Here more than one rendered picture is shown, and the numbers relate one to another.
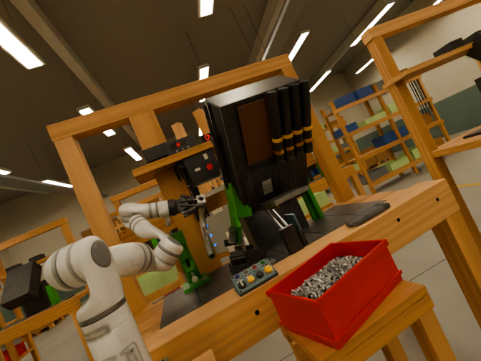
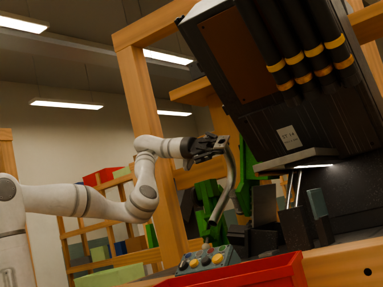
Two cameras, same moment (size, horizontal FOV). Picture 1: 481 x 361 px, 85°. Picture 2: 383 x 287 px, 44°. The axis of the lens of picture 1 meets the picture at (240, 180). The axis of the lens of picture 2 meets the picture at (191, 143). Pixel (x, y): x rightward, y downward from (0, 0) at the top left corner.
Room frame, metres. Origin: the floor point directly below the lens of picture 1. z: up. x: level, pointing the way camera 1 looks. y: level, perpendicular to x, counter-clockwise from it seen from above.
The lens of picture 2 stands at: (0.11, -0.83, 1.02)
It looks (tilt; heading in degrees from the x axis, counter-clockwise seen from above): 10 degrees up; 47
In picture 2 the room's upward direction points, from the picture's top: 14 degrees counter-clockwise
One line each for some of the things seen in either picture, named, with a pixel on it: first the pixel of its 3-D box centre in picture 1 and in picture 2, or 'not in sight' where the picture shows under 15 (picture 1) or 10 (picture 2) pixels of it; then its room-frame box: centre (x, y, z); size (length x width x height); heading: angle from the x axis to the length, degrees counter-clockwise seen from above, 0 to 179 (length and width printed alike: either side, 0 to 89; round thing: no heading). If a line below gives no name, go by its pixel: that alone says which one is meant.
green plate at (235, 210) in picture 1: (237, 204); (259, 158); (1.20, 0.05, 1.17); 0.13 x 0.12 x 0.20; 106
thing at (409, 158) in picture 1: (387, 130); not in sight; (6.09, -3.59, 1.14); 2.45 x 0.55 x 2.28; 101
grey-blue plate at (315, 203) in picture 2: (295, 228); (321, 216); (1.15, -0.13, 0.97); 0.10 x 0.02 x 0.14; 16
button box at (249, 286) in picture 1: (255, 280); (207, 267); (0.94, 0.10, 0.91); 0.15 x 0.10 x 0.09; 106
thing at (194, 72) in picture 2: (158, 152); (210, 66); (1.41, 0.34, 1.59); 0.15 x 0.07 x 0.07; 106
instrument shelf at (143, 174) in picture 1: (211, 148); (288, 58); (1.53, 0.08, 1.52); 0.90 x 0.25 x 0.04; 106
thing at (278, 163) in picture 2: (274, 200); (309, 162); (1.20, -0.10, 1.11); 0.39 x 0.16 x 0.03; 16
